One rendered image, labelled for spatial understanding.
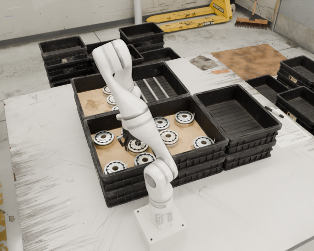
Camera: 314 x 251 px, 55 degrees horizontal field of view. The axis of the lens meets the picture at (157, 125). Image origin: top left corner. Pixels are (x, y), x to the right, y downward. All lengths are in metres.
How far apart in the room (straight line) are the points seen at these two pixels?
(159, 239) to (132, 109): 0.55
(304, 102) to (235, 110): 1.13
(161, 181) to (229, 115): 0.82
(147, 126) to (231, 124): 0.78
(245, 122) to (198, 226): 0.63
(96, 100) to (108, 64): 0.90
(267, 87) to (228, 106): 1.33
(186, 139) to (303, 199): 0.61
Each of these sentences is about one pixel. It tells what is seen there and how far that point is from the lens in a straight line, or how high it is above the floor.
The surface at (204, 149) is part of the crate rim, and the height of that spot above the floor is 0.93.
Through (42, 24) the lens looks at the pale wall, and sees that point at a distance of 4.64.
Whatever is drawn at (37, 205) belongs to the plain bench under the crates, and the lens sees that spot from 1.54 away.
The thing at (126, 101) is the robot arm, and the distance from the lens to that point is 0.96.
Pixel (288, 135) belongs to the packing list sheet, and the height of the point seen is 0.70.
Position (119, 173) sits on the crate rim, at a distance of 1.27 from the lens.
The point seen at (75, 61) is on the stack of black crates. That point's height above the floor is 0.48.
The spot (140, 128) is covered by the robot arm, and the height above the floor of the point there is 1.25.
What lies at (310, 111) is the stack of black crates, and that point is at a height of 0.38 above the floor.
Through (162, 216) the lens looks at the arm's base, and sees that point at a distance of 1.20.
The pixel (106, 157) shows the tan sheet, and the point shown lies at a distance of 1.47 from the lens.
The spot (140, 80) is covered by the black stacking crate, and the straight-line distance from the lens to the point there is 1.98.
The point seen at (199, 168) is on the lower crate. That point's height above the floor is 0.80.
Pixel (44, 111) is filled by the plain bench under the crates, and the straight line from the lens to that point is 2.05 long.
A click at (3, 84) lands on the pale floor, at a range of 3.86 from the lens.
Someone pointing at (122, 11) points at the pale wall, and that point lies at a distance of 4.86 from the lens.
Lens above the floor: 1.89
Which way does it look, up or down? 41 degrees down
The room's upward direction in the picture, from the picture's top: straight up
